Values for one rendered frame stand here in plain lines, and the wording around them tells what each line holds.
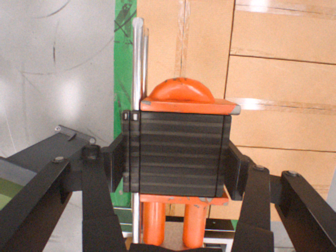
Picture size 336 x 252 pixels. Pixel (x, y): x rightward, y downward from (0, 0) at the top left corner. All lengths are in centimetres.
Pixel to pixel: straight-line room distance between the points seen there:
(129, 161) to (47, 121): 160
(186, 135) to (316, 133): 102
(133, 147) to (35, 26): 164
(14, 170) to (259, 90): 106
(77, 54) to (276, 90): 127
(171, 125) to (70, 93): 149
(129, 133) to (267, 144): 92
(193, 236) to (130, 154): 10
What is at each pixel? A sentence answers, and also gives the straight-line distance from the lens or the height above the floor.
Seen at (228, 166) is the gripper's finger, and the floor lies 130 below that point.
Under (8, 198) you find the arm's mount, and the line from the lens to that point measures 95.
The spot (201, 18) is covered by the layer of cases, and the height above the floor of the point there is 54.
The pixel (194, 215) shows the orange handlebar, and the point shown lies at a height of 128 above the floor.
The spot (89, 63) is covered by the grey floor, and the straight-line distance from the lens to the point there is 156.
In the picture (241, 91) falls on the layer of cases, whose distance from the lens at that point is 95.
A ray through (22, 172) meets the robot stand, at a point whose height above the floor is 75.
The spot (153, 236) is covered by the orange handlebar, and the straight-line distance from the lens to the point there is 22.
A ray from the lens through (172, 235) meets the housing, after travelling 24.
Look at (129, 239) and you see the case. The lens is 116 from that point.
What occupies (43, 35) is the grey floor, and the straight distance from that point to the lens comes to 173.
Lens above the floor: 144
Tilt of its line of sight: 77 degrees down
